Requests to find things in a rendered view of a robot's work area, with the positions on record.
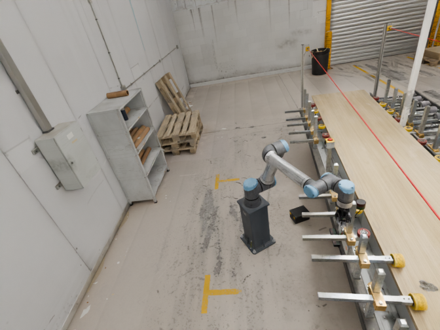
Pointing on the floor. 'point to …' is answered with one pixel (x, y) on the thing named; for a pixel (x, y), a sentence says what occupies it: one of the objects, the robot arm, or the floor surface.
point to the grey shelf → (148, 187)
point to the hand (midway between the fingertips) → (340, 223)
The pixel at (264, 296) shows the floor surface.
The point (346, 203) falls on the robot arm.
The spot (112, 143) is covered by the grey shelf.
